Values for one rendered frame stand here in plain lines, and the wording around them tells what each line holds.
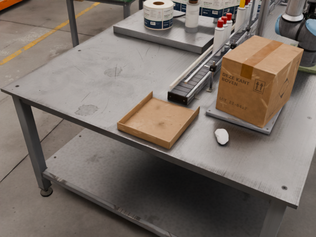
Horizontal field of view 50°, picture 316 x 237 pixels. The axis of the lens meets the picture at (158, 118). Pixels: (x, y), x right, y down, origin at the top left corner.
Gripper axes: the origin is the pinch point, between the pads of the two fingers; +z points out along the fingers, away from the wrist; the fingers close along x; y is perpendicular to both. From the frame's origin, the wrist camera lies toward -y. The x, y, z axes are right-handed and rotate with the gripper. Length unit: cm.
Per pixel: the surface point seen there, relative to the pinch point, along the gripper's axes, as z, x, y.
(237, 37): 2.0, -40.3, 23.0
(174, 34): 2, -80, 33
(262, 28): -5.0, -26.2, 20.5
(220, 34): -12, -46, 55
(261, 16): -12.4, -28.1, 19.2
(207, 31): 2, -61, 21
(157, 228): 68, -53, 132
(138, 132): 4, -62, 133
